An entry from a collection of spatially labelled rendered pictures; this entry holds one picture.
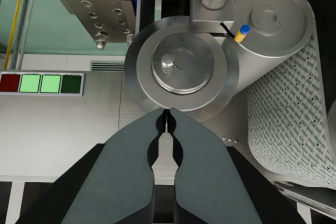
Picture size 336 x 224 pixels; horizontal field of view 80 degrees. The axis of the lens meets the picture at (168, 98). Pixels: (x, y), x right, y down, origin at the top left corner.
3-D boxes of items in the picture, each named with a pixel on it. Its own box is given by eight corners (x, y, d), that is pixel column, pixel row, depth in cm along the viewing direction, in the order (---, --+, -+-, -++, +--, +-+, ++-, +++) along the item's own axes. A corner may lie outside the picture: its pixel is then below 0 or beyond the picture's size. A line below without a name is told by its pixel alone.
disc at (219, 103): (236, 16, 27) (243, 126, 24) (235, 18, 28) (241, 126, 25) (127, 14, 27) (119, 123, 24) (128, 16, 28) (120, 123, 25)
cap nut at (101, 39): (106, 33, 61) (104, 47, 60) (109, 39, 64) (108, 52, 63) (93, 33, 61) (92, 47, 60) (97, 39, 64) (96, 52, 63)
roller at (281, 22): (308, -21, 29) (319, 58, 26) (242, 55, 54) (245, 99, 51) (223, -22, 29) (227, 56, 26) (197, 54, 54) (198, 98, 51)
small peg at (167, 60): (177, 61, 21) (165, 68, 21) (175, 71, 24) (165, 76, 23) (170, 50, 21) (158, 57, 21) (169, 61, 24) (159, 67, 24)
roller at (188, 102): (225, 25, 27) (229, 111, 24) (197, 82, 52) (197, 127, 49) (138, 23, 27) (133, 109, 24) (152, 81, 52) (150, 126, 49)
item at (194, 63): (227, 70, 24) (172, 103, 23) (222, 76, 26) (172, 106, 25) (192, 21, 25) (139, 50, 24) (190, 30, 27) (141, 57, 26)
